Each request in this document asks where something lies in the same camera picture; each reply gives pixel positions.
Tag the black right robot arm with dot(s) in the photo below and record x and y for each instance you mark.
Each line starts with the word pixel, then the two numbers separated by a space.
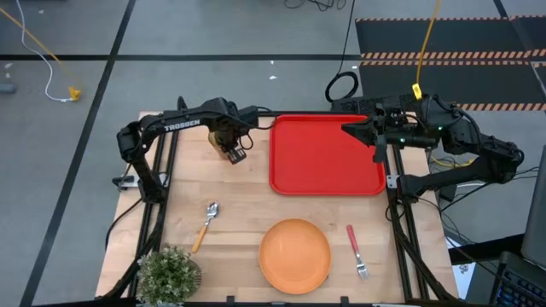
pixel 452 175

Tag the black perforated box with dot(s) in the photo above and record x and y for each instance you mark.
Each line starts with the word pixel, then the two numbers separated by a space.
pixel 354 103

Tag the yellow tag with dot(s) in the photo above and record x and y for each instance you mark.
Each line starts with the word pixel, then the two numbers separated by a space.
pixel 416 91

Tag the black keyboard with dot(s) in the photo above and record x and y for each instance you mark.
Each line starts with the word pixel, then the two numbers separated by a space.
pixel 520 285

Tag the grey monitor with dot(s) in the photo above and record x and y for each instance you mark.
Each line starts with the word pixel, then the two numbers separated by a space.
pixel 537 213

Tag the grey metal bracket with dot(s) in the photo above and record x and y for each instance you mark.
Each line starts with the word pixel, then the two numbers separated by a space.
pixel 123 182
pixel 391 181

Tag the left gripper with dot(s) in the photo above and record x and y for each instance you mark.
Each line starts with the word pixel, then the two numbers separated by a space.
pixel 232 134

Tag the red plastic tray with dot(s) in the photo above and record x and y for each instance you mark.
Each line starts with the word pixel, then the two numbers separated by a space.
pixel 315 158

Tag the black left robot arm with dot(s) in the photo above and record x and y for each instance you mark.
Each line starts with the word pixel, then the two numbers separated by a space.
pixel 179 123

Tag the black metal table frame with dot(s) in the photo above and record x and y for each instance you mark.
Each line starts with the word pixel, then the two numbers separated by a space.
pixel 398 239

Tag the black hazard-striped floor mat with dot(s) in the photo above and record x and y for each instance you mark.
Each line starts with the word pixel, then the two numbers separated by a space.
pixel 469 38
pixel 490 85

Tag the orange plate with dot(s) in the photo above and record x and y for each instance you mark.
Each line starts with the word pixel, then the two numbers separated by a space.
pixel 295 256

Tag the small potted plant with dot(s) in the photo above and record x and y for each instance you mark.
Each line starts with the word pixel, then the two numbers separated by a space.
pixel 168 277

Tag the black power adapter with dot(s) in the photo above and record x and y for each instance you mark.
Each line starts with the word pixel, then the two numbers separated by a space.
pixel 448 194

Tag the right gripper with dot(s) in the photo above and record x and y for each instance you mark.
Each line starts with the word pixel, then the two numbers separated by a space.
pixel 405 132

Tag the white paper sheet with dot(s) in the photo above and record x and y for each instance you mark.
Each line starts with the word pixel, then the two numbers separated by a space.
pixel 462 273

